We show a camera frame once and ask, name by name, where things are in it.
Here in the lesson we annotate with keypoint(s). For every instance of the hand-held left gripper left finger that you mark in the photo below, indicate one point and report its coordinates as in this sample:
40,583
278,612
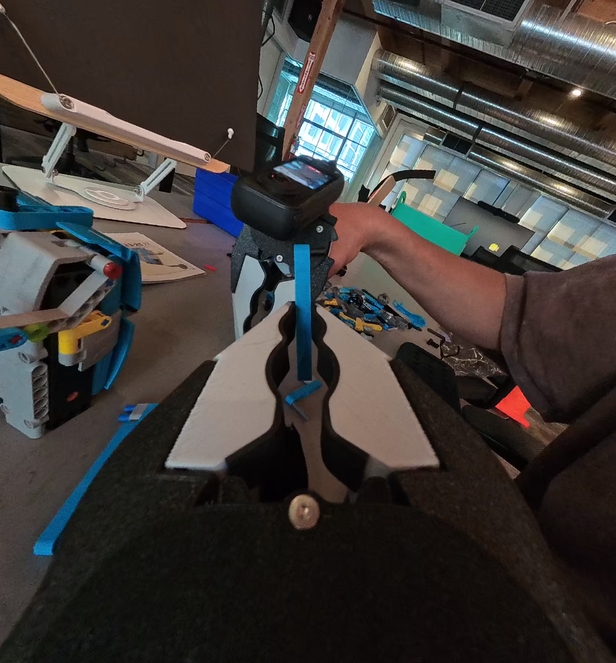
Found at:
225,409

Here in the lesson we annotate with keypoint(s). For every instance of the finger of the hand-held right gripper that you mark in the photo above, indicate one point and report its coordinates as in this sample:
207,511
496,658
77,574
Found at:
282,295
245,295

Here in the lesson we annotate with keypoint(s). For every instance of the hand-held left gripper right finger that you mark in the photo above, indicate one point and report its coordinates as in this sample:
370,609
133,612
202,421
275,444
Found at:
380,409

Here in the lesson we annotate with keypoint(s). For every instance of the blue perforated beam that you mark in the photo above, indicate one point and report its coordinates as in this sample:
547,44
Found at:
302,311
305,391
95,476

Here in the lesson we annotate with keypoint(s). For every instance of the black axle rod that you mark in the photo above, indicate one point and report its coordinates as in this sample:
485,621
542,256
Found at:
301,411

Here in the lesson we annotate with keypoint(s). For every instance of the person's right forearm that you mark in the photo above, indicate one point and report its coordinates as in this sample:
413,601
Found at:
442,290

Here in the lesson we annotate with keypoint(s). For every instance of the grey desk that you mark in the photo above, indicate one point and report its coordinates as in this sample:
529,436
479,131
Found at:
183,336

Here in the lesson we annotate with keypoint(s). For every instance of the person's right hand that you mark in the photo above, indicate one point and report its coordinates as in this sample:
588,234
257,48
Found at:
359,228

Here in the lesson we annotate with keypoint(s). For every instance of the blue plastic bin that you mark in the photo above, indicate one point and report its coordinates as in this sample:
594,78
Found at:
214,204

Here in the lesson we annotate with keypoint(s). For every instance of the red fire extinguisher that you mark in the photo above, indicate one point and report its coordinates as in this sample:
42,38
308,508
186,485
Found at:
292,147

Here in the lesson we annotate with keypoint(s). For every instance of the pile of small building bricks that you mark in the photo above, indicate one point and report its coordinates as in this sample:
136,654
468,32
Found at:
370,313

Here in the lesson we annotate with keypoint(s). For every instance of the open instruction booklet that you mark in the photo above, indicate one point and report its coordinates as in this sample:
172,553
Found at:
157,261

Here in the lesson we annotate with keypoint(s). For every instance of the clear plastic bag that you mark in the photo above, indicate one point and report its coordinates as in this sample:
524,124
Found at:
468,357

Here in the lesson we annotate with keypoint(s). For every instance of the white stand with rod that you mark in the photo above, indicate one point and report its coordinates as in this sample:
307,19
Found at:
126,132

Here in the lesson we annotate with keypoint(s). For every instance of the white round dish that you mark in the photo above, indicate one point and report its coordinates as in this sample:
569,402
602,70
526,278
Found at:
105,198

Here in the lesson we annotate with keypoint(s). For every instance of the teal tote bag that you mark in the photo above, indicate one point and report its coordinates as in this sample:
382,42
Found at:
432,228

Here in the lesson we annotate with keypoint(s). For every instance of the dark brown board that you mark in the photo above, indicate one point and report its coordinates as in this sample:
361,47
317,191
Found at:
131,62

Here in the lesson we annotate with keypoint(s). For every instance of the blue yellow toy vehicle model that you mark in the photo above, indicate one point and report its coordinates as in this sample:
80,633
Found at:
43,311

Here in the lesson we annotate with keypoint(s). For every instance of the grey monitor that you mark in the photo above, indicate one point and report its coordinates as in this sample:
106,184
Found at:
489,228

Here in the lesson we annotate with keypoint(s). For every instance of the thin wooden board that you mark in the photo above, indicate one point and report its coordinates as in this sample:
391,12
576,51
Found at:
7,88

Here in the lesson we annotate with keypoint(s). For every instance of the wooden post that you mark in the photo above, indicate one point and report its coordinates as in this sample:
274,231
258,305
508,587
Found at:
313,77

